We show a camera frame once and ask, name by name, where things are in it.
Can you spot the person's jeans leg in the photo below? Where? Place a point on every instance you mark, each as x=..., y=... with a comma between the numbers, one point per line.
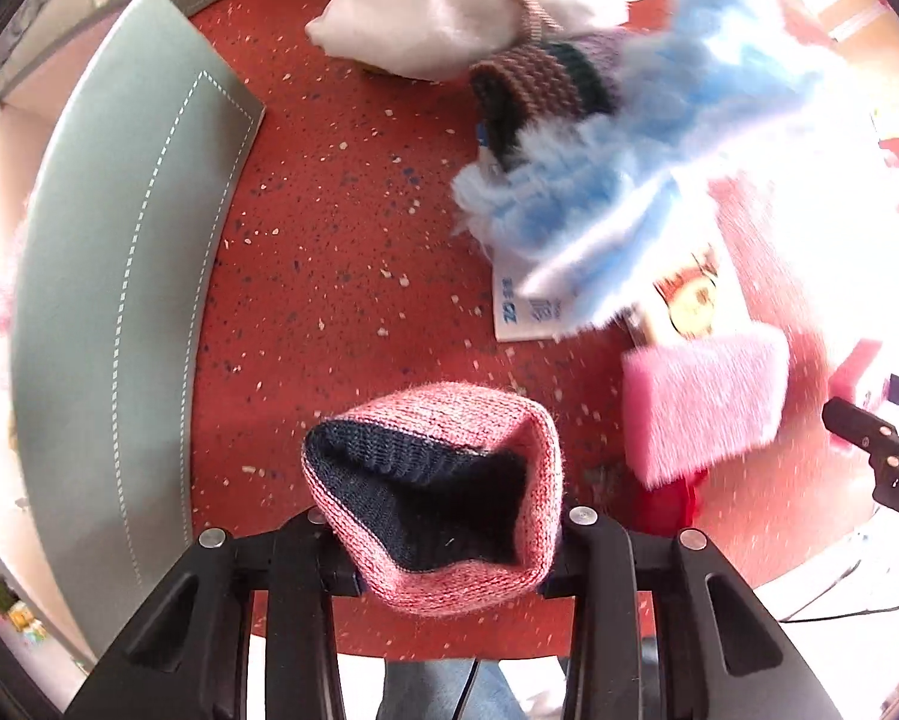
x=419, y=694

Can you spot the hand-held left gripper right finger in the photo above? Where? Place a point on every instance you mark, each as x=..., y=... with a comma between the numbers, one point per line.
x=599, y=585

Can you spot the pink knit hat navy lining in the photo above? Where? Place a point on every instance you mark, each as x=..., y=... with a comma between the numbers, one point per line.
x=434, y=592

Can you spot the red cloth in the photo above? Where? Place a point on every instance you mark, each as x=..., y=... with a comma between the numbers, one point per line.
x=667, y=502

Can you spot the light blue fluffy cloth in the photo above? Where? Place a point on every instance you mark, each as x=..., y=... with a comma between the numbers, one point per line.
x=607, y=187

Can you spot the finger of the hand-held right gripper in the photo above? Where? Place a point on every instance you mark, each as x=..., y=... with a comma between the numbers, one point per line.
x=869, y=444

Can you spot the brown green striped knit sleeve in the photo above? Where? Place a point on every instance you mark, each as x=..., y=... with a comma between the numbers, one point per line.
x=539, y=75

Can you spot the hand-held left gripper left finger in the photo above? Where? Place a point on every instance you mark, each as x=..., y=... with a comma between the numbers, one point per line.
x=299, y=604

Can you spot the white card with blue print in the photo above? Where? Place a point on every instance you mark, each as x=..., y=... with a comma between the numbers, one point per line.
x=515, y=316

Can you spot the cartoon print tissue pack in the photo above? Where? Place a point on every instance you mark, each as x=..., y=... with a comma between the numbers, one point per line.
x=689, y=304

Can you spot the pink fluffy sponge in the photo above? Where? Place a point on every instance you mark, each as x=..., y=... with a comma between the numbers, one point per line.
x=697, y=405

